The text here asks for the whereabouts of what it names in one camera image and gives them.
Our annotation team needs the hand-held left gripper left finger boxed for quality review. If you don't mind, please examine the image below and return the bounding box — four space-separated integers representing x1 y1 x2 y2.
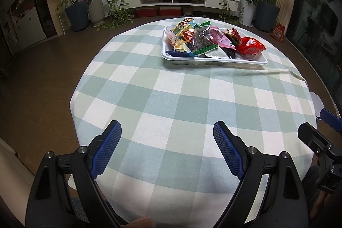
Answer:
27 120 123 228

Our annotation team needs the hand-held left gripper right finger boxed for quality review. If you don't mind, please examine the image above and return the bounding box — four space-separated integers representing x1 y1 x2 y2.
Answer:
213 121 310 228

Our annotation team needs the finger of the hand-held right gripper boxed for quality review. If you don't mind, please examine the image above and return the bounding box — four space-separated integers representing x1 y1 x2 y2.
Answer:
317 108 342 134
297 122 334 156

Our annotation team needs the white plastic tray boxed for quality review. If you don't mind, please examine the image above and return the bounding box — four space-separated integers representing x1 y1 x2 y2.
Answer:
161 24 268 67

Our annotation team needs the white red-striped packet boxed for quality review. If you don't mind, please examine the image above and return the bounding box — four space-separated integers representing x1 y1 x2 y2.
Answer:
204 48 230 60

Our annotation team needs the red triangular packet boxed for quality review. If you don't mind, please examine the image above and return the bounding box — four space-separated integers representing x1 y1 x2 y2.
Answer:
235 37 267 56

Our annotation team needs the blue cake packet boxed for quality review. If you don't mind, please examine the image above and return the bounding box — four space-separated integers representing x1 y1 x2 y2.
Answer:
166 40 196 58

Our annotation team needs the pink packet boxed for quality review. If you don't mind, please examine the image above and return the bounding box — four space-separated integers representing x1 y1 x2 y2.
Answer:
210 26 237 60

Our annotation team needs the green-edged dark snack packet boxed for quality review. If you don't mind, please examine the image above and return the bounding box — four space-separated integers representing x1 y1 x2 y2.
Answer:
192 21 220 55

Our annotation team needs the dark brown glossy packet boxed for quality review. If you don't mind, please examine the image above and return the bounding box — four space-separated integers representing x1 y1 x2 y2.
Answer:
224 28 243 46

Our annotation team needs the red foil packet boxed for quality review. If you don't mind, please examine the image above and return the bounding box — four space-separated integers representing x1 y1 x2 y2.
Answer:
183 29 198 43

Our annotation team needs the clear packet round logo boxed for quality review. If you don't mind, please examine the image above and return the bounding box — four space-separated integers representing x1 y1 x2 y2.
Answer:
164 30 178 47

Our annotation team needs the cartoon print teal packet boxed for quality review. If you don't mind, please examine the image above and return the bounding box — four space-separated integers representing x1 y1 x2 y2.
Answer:
172 18 194 33

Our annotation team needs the person's right hand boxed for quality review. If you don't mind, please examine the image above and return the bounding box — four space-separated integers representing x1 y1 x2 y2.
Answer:
308 191 342 220

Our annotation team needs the person's left hand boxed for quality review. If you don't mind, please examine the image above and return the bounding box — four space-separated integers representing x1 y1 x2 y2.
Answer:
125 216 157 228

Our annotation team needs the white round object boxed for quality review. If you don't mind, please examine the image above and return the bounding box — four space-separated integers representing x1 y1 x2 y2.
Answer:
310 92 325 119

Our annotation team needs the grey cloth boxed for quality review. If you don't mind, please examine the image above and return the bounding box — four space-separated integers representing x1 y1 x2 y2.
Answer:
68 191 93 228

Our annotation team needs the glass sliding door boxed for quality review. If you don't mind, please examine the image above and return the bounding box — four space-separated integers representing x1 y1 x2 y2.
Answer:
287 0 342 111

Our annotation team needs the red paper bag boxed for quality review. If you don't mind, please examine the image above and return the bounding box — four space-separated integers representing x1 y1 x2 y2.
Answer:
270 24 285 43

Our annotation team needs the bushy plant white pot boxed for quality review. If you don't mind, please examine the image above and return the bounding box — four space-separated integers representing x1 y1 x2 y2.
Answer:
236 0 259 28

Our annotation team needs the plant white ribbed pot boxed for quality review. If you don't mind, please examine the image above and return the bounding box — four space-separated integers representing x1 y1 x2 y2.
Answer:
87 0 105 25

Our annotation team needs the red box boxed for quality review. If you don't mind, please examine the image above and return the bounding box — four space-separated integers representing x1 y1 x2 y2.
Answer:
159 7 182 16
135 7 158 17

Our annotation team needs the white storage cabinet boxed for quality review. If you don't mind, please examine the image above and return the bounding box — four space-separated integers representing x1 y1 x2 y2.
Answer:
0 0 49 53

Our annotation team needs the white television cabinet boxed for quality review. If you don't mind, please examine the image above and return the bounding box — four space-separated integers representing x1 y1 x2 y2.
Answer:
125 0 239 13

